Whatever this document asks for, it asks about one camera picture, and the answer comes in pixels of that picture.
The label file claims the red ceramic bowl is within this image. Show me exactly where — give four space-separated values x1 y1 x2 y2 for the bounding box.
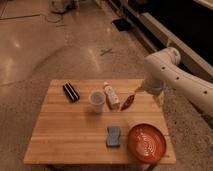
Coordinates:
128 123 167 164

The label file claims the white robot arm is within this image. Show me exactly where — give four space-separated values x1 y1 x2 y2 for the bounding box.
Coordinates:
141 47 213 117

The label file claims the translucent plastic cup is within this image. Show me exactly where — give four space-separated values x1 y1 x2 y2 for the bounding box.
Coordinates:
89 91 106 113

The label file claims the small white bottle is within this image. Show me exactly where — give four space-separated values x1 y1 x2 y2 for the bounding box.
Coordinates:
104 82 120 109

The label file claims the red snack packet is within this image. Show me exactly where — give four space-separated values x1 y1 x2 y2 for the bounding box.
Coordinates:
121 94 135 111

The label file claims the black rectangular case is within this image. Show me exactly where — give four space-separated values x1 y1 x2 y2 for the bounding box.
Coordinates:
63 83 80 103

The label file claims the wooden table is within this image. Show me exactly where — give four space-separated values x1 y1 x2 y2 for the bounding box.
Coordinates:
24 80 176 164

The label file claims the blue sponge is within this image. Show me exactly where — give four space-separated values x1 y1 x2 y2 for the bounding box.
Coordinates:
106 126 121 147

